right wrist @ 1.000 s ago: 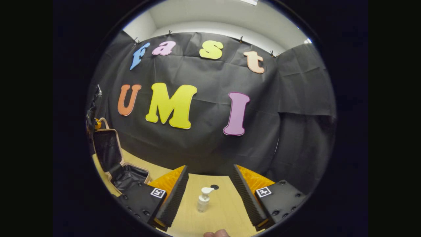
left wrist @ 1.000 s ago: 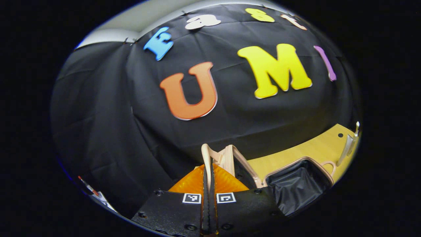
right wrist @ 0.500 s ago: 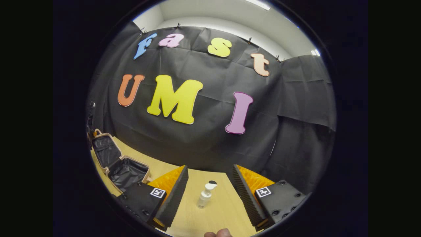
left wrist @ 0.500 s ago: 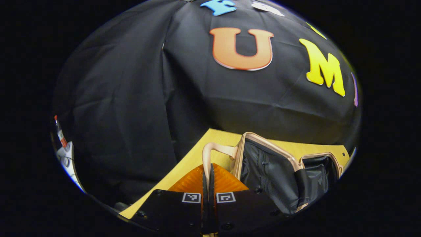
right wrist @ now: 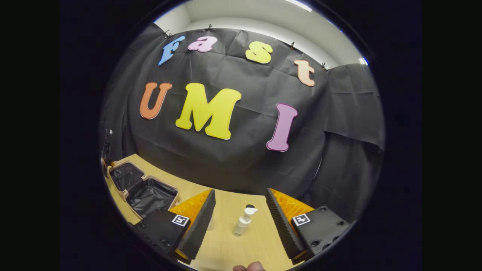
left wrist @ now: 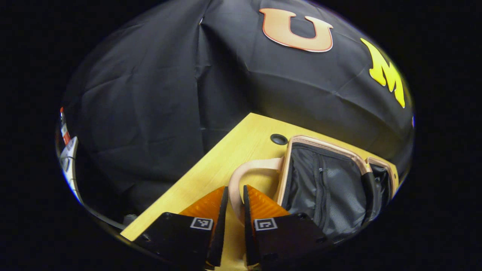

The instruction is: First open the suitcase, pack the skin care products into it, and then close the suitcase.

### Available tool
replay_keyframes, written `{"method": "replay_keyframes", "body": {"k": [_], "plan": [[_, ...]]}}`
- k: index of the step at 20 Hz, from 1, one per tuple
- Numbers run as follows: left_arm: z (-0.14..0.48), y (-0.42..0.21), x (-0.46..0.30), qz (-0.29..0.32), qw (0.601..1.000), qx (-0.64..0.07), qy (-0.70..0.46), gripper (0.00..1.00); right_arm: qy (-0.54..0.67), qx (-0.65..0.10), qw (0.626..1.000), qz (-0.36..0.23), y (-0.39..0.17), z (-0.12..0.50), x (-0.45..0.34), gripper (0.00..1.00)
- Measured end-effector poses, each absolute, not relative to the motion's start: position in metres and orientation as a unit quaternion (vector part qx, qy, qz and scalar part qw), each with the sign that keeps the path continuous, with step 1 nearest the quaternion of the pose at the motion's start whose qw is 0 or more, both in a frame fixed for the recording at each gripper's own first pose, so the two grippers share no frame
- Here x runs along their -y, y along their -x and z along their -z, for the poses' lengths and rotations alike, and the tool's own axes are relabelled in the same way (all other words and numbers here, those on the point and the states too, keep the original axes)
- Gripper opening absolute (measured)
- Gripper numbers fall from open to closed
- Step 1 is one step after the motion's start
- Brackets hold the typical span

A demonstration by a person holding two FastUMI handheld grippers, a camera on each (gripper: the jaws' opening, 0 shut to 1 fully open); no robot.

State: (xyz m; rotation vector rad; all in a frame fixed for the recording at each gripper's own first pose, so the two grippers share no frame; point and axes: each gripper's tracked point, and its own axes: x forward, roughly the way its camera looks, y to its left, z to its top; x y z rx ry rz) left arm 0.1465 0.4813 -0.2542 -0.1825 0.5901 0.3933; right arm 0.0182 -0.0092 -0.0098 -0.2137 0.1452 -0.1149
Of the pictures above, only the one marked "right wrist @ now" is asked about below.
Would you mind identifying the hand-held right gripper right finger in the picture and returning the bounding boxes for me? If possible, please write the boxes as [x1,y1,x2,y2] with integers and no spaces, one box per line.
[265,188,356,265]

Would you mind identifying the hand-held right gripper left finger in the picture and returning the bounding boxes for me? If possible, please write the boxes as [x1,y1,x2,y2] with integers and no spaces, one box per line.
[134,189,217,265]

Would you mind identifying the white pump bottle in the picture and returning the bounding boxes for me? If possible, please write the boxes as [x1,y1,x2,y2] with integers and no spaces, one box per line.
[232,204,259,238]

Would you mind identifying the pink suitcase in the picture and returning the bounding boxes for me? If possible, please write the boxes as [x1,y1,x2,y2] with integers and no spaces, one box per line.
[107,160,180,219]

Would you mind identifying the black backdrop cloth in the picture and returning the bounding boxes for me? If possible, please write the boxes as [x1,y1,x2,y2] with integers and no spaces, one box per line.
[100,23,385,222]

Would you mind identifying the ceiling light panel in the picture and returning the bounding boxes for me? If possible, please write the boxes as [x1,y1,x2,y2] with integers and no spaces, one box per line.
[284,0,312,12]

